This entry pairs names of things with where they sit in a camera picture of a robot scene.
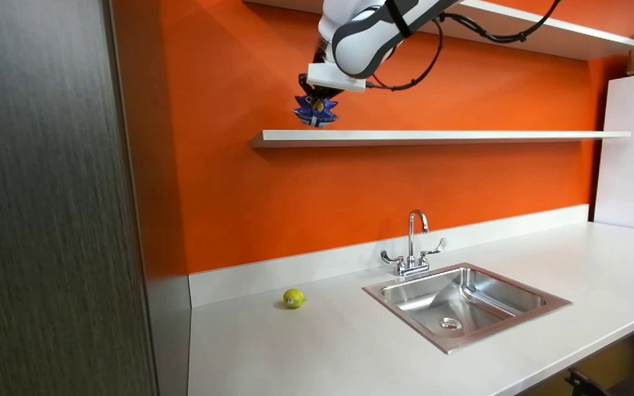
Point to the dark grey cabinet panel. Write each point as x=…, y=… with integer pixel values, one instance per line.
x=72, y=291

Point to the chrome sink faucet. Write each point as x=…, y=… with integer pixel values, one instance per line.
x=415, y=259

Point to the white bottom wall shelf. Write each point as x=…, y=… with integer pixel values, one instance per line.
x=422, y=138

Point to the blue doritos chip bag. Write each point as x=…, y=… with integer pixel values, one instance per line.
x=316, y=114

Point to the white top wall shelf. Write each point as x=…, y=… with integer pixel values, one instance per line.
x=552, y=38

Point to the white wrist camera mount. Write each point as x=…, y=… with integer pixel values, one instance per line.
x=328, y=75

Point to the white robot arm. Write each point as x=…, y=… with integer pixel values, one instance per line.
x=355, y=38

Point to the white wall shelf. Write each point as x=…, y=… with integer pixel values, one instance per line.
x=422, y=138
x=552, y=38

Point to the round metal sink drain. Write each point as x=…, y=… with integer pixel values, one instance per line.
x=449, y=324

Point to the stainless steel sink basin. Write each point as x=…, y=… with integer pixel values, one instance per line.
x=480, y=301

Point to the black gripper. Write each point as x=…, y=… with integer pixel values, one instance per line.
x=316, y=94

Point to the yellow-green tennis ball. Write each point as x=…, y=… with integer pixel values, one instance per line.
x=294, y=299

